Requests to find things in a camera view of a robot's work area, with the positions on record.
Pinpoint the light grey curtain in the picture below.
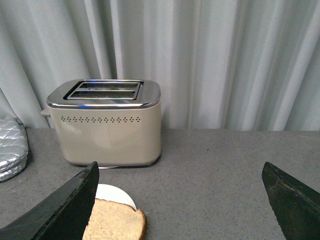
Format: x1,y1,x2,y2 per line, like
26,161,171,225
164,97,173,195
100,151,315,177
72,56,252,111
0,0,320,131

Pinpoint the brown bread slice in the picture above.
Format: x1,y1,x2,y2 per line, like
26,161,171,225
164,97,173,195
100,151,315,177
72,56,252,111
82,198,147,240

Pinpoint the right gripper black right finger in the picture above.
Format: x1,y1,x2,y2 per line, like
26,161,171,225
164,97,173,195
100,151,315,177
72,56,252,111
261,162,320,240

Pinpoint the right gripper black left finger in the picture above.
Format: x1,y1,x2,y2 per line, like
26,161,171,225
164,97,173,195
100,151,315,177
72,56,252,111
0,161,100,240

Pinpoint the beige two-slot toaster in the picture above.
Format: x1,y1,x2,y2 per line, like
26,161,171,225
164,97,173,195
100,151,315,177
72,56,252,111
42,79,162,168

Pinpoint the white plate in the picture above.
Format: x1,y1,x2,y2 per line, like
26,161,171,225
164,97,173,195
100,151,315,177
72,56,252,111
95,184,137,211

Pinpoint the lower silver quilted oven mitt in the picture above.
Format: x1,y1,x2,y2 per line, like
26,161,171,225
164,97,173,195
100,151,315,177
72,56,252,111
0,160,27,182

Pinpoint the upper silver quilted oven mitt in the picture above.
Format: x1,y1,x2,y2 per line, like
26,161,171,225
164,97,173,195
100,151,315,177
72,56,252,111
0,118,29,172

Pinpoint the silver quilted oven mitt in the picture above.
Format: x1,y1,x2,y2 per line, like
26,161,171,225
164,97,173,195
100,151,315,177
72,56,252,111
0,118,29,172
0,160,27,182

